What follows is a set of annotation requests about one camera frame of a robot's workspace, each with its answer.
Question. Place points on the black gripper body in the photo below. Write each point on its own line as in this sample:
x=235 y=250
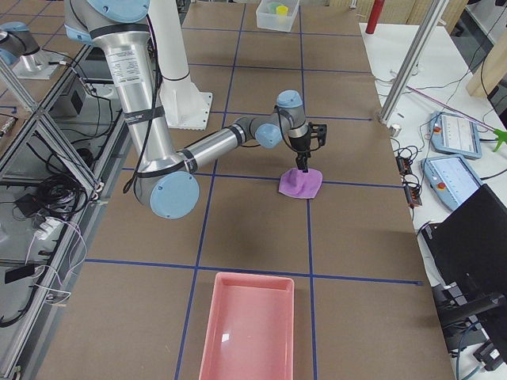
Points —
x=299 y=142

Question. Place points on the purple cloth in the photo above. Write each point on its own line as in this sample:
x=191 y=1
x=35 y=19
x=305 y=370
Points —
x=298 y=184

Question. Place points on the yellow plastic cup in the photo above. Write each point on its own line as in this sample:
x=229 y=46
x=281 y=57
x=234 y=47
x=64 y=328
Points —
x=282 y=11

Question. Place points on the mint green bowl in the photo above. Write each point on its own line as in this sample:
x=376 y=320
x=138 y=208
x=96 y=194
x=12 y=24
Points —
x=272 y=6

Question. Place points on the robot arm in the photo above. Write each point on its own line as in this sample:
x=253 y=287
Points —
x=144 y=49
x=20 y=50

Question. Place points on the translucent white storage box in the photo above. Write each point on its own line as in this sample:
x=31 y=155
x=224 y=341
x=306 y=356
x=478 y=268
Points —
x=272 y=21

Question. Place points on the upper teach pendant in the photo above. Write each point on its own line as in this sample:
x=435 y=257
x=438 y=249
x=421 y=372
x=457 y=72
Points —
x=453 y=134

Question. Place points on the teach pendant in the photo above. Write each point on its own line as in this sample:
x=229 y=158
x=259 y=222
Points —
x=453 y=134
x=452 y=179

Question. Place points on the lower teach pendant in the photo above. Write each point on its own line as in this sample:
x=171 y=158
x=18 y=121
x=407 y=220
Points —
x=452 y=179

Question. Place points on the red cylinder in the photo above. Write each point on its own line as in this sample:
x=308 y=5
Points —
x=374 y=16

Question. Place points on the pink plastic tray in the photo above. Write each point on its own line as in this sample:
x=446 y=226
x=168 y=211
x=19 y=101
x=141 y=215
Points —
x=250 y=332

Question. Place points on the black laptop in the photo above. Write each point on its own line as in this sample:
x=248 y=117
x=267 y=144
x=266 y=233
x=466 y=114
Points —
x=469 y=246

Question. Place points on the green spray bottle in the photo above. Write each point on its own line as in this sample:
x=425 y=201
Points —
x=501 y=138

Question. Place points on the black monitor stand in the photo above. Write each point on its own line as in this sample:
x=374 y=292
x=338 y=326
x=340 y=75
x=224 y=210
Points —
x=456 y=314

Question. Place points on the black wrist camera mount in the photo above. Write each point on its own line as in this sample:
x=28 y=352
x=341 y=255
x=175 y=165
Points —
x=318 y=134

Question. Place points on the aluminium frame post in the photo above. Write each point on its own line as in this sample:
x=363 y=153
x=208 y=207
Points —
x=421 y=38

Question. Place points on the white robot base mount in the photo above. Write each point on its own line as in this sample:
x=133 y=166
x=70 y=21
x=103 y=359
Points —
x=185 y=106

